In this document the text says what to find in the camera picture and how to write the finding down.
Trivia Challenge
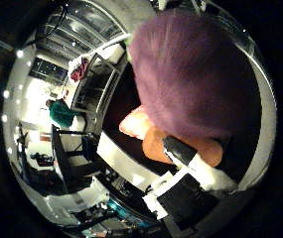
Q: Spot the black rectangular container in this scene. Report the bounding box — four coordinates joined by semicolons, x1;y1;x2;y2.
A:
100;59;265;183

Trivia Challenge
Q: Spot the purple eggplant plush toy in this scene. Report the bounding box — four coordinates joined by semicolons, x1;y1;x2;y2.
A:
126;9;249;142

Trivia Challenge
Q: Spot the red steak plush toy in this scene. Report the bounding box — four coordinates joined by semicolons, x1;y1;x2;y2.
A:
118;104;155;141

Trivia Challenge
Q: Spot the black metal stand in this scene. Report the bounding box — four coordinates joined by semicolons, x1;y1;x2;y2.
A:
51;124;100;194

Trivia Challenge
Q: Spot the red cloth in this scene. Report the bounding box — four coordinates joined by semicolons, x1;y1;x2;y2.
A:
69;57;90;83

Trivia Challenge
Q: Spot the orange carrot plush toy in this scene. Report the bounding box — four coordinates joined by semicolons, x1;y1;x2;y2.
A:
142;126;224;169

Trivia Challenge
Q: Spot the metal shelf cart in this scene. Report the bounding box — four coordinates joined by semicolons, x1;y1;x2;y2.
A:
71;52;121;124

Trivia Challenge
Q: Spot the person in green shirt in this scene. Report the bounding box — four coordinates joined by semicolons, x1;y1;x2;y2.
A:
45;97;79;129

